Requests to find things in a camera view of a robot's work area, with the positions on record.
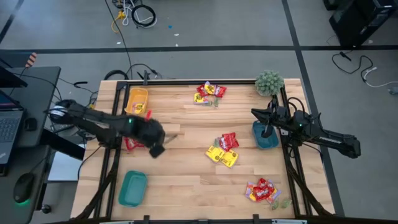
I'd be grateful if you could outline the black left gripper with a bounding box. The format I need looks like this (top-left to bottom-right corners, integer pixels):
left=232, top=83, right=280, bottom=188
left=136, top=119, right=179, bottom=149

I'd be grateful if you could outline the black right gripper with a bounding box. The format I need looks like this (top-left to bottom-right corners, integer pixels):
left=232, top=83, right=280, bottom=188
left=251, top=104, right=292, bottom=128

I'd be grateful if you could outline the blue plastic bin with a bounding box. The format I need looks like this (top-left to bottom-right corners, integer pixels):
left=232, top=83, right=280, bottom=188
left=251, top=120, right=280, bottom=150

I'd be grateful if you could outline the yellow plastic bin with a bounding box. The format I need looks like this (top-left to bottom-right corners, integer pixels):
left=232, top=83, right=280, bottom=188
left=124, top=87, right=149, bottom=115

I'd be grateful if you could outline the green plastic bin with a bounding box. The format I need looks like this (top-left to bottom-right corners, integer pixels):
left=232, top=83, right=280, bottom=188
left=118, top=170, right=148, bottom=208

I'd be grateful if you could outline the green plant in white pot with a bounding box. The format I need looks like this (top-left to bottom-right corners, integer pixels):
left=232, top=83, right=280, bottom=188
left=254, top=70, right=285, bottom=97

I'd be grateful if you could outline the black desk crossbar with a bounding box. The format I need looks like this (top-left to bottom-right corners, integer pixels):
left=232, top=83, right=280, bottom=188
left=40, top=128, right=86, bottom=161

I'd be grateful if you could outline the white board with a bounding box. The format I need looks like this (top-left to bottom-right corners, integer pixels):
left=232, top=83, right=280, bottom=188
left=47, top=151, right=85, bottom=182

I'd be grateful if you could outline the black cabinet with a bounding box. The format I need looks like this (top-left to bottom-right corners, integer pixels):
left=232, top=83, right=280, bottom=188
left=323, top=0, right=398, bottom=47

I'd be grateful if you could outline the black desk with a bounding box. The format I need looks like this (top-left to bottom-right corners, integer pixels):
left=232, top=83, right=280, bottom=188
left=0, top=66, right=62, bottom=149

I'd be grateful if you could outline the grey desk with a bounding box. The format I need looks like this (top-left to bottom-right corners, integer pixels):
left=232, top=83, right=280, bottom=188
left=0, top=144, right=53, bottom=224

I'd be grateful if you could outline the small black puck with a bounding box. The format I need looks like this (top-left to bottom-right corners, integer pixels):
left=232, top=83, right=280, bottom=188
left=24, top=117, right=39, bottom=132

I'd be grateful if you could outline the black computer mouse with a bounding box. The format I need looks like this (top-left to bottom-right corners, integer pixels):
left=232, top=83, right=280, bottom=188
left=12, top=172, right=35, bottom=204

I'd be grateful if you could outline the dark grey laptop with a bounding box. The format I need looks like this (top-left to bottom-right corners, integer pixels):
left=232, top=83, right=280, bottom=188
left=0, top=89, right=25, bottom=166

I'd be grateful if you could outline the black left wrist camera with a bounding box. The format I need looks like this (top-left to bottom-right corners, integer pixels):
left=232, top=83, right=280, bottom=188
left=149, top=144, right=166, bottom=159

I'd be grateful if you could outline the black aluminium table frame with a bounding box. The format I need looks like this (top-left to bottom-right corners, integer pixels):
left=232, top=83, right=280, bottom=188
left=70, top=79, right=336, bottom=224

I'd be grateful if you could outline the black looped cable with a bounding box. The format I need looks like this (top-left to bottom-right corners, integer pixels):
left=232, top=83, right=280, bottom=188
left=103, top=68, right=130, bottom=81

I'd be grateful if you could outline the black cable with plug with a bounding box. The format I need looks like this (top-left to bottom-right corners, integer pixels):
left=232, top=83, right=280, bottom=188
left=331, top=50, right=374, bottom=82

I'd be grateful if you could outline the long black floor cable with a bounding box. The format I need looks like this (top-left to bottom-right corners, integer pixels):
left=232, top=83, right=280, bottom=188
left=104, top=0, right=134, bottom=80

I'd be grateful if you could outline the white cable with plug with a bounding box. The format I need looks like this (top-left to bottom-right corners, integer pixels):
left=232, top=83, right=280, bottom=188
left=363, top=66, right=398, bottom=89

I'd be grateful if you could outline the white floor cable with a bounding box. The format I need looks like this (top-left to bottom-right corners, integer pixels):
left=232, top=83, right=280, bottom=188
left=121, top=0, right=158, bottom=29

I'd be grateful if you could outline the black coiled cable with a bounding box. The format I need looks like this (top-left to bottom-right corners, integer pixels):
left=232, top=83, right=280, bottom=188
left=131, top=4, right=157, bottom=29

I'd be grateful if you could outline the yellow cable with plug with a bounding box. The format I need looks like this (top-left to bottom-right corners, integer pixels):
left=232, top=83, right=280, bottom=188
left=111, top=10, right=127, bottom=34

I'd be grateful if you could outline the orange black striped post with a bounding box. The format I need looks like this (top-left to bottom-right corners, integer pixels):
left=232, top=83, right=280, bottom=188
left=24, top=52, right=39, bottom=68

